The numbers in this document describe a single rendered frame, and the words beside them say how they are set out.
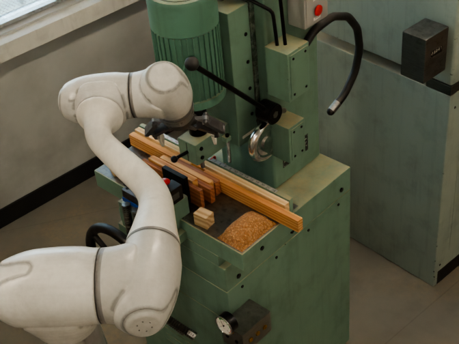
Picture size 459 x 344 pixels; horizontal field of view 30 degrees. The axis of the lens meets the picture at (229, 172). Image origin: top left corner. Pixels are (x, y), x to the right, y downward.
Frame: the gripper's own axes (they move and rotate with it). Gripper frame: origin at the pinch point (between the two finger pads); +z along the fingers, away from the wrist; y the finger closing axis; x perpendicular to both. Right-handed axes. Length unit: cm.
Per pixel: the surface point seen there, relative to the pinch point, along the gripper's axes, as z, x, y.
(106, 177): 32.0, -0.1, -28.9
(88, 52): 128, 86, -62
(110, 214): 157, 20, -57
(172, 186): 12.1, -9.2, -6.0
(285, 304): 60, -35, 22
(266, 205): 17.2, -13.9, 18.9
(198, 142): 13.6, 3.5, 0.8
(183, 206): 18.3, -13.1, -3.9
